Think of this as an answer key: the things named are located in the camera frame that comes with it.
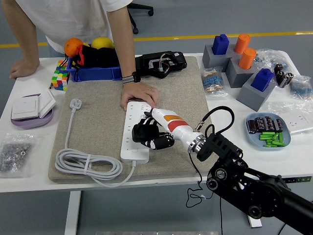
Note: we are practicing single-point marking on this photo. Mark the orange cylinder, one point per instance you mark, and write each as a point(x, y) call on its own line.
point(242, 42)
point(247, 58)

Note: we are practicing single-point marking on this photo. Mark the clear bag of black capacitors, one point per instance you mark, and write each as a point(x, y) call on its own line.
point(281, 76)

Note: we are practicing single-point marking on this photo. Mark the green cylinder piece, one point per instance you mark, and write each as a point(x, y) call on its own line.
point(275, 137)
point(281, 137)
point(278, 143)
point(268, 133)
point(269, 141)
point(270, 146)
point(266, 137)

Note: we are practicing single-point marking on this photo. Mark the person's torso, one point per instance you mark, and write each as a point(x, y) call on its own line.
point(73, 22)

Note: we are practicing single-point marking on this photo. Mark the small metal connector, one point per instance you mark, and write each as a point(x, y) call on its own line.
point(51, 85)

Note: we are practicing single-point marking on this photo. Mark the blue bottle-shaped block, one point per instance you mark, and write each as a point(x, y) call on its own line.
point(262, 79)
point(220, 45)

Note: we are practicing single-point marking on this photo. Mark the orange fruit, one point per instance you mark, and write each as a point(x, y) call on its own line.
point(72, 46)

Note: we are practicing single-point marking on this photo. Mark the person's right hand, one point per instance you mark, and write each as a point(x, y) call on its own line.
point(24, 68)

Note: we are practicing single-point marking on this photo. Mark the purple oval stand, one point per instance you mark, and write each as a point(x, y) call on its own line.
point(29, 123)

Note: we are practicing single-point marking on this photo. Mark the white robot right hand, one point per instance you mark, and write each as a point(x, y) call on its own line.
point(176, 124)

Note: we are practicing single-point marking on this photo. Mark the black office chair base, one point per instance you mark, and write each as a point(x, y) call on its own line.
point(144, 9)

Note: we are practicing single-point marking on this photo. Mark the colourful puzzle cube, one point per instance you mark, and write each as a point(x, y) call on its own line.
point(60, 80)

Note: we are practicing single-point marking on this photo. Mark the yellow lemon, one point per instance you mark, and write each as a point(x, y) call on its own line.
point(102, 42)

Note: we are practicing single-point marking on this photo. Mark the grey-brown mat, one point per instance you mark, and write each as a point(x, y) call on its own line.
point(102, 122)

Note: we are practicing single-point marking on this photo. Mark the black opened electronic device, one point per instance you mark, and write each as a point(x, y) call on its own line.
point(176, 61)

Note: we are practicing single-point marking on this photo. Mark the black table control panel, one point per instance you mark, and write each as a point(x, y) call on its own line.
point(300, 179)

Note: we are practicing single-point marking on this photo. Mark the white wall switch panel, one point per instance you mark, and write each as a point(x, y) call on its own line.
point(46, 102)
point(24, 107)

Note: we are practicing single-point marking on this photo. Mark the person's right forearm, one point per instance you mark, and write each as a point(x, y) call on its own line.
point(24, 36)

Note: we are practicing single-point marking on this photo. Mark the white power strip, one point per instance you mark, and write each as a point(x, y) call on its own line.
point(129, 115)

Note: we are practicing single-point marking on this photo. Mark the blue plastic bin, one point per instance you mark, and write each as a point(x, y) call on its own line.
point(97, 73)

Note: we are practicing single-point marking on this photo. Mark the black plug adapter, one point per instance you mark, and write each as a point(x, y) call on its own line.
point(140, 134)

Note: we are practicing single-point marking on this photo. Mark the person's left forearm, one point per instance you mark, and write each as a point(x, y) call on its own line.
point(122, 44)

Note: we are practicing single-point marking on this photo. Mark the light blue dish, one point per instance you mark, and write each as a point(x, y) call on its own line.
point(254, 141)

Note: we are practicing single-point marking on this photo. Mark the black wristwatch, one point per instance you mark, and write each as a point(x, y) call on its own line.
point(136, 77)

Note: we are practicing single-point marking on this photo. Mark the clear bag of metal nuts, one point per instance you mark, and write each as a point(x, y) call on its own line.
point(14, 154)

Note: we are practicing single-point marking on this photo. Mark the white wall socket panel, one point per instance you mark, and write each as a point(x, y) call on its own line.
point(299, 122)

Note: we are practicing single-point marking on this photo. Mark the large clear plastic bag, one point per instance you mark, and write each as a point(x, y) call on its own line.
point(278, 107)

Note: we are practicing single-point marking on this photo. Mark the grey holder block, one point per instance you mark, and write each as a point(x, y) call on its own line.
point(210, 60)
point(252, 98)
point(237, 77)

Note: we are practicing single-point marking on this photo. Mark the striped wristband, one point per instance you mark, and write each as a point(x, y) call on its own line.
point(127, 80)

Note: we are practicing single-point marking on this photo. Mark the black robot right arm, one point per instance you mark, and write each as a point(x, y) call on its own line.
point(225, 147)

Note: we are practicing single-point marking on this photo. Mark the white table leg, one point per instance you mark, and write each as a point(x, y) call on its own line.
point(73, 213)
point(254, 222)

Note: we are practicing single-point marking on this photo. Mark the person's left hand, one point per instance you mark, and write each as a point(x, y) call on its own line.
point(137, 91)

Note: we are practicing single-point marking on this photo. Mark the black and red pouch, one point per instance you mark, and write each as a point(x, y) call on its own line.
point(97, 57)

